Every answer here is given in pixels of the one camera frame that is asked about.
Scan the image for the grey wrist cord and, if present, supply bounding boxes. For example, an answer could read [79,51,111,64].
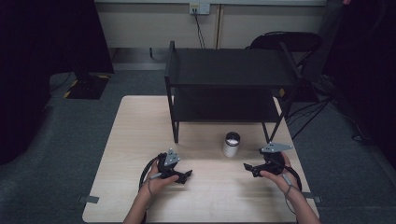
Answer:
[280,173,297,216]
[147,172,163,198]

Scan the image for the black chair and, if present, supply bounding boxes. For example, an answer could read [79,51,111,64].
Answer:
[245,30,325,69]

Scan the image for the black floor cables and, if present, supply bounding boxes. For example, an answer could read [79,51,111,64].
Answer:
[285,96,334,140]

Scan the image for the person's right hand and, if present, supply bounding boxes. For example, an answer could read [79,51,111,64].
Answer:
[259,151,300,196]

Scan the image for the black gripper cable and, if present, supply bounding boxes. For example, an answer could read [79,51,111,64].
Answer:
[138,156,161,191]
[282,165,304,192]

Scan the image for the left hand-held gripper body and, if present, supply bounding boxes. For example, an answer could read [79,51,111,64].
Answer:
[156,147,185,180]

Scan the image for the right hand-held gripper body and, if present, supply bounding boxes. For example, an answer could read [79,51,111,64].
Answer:
[258,141,294,175]

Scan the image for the dark curtain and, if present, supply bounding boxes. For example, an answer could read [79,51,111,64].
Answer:
[321,0,396,171]
[0,0,115,166]

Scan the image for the black power cable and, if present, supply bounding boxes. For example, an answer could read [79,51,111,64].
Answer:
[193,11,206,49]

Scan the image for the person's left hand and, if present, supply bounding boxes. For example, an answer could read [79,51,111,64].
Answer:
[143,161,180,197]

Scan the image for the grey table bracket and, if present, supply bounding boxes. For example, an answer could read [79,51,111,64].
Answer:
[301,191,323,203]
[77,194,100,205]

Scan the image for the white wall socket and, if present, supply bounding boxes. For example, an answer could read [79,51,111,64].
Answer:
[189,2,211,16]

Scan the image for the striped-edge stand base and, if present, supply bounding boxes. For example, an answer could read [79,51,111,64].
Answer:
[63,72,112,101]

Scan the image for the black two-tier shelf rack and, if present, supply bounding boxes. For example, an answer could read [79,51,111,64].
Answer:
[163,40,304,145]

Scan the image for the white cup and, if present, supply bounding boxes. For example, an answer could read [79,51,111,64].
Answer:
[222,131,242,159]

